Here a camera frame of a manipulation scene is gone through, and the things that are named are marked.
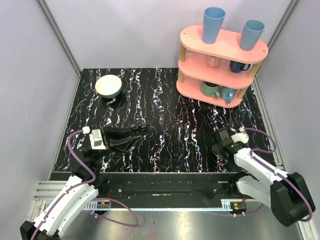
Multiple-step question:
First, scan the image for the green glazed mug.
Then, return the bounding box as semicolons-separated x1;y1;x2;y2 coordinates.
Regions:
201;81;220;99

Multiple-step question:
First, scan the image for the dark blue mug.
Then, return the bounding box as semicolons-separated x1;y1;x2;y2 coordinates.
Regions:
229;61;251;73

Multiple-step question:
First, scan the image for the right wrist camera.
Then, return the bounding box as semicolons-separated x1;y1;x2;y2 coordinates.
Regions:
231;127;249;144

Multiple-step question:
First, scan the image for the light blue mug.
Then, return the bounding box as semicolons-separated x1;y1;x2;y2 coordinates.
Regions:
220;86;237;104

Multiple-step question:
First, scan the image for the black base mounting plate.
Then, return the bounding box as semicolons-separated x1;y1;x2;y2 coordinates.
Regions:
91;172;246;208

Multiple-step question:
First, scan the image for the pink three-tier shelf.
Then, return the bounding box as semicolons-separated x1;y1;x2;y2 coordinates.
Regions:
176;25;269;108

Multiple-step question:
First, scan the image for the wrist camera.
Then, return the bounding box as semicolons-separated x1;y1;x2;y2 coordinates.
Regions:
231;127;249;144
82;126;107;150

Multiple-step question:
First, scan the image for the tall blue cup left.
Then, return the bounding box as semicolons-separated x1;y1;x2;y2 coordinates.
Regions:
202;7;226;44

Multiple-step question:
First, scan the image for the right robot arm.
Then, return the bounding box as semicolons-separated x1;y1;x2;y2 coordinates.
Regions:
213;127;316;227

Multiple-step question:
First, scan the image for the aluminium rail frame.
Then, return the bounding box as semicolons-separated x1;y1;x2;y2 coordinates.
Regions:
32;159;311;218

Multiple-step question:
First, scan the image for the tall blue cup right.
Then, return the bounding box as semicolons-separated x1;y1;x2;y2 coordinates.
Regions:
240;19;265;51

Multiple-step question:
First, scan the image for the tall blue cup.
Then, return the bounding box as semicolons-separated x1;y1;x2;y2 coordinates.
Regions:
240;19;265;51
202;7;226;44

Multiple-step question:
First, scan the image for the white ceramic bowl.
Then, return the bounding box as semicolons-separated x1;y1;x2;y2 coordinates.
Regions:
95;74;123;99

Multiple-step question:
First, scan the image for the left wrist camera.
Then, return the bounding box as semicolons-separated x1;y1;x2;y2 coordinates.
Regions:
82;126;107;150

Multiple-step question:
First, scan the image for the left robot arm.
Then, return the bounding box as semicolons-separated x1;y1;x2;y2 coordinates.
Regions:
20;124;149;240

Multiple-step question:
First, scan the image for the pink mug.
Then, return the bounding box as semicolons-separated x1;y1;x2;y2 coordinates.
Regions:
206;55;221;68

